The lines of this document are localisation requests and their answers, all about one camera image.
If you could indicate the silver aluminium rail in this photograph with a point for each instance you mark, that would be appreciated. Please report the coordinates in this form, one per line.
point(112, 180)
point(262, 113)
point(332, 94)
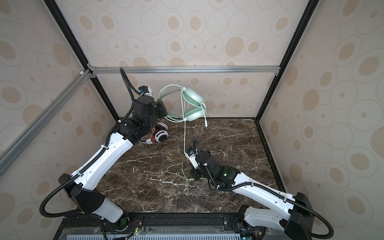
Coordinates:
point(201, 69)
point(21, 142)

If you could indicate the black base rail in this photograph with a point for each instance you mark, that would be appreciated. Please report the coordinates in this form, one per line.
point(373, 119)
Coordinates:
point(166, 226)

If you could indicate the black vertical frame post left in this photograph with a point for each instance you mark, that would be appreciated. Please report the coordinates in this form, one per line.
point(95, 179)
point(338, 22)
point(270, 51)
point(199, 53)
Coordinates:
point(79, 53)

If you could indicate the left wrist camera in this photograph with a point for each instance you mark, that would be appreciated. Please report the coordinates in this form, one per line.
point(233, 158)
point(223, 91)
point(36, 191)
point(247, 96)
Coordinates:
point(145, 91)

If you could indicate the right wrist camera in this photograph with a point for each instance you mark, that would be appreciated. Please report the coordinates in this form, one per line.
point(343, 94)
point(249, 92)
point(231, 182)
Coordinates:
point(191, 154)

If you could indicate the mint green headphones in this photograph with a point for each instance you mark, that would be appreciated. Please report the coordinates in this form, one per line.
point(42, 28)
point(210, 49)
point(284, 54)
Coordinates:
point(192, 104)

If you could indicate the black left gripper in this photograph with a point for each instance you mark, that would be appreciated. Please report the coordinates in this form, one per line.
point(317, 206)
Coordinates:
point(159, 104)

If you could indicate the silver aluminium rail left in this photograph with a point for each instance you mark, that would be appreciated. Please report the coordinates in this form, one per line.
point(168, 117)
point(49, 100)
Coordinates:
point(21, 142)

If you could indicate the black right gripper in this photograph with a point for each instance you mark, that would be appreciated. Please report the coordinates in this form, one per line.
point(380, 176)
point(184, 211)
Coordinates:
point(193, 175)

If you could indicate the black vertical frame post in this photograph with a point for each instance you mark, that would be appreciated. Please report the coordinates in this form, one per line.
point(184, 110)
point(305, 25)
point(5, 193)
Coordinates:
point(302, 25)
point(79, 53)

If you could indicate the black vertical frame post right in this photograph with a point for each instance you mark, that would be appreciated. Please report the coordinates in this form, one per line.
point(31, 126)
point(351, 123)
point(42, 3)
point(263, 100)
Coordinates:
point(302, 25)

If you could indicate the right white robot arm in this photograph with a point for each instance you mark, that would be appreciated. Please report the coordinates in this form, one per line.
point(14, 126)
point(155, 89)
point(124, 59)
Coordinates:
point(292, 214)

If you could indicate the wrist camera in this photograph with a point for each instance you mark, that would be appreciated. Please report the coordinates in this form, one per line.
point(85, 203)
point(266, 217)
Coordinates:
point(145, 91)
point(191, 154)

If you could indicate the white black headphones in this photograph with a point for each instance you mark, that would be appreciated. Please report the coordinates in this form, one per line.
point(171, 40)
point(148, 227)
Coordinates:
point(160, 133)

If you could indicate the silver aluminium rail back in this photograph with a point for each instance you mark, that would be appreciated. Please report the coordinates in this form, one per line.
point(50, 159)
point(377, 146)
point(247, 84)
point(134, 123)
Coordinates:
point(201, 69)

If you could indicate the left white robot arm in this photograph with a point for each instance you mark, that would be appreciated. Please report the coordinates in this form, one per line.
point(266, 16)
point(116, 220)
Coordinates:
point(81, 185)

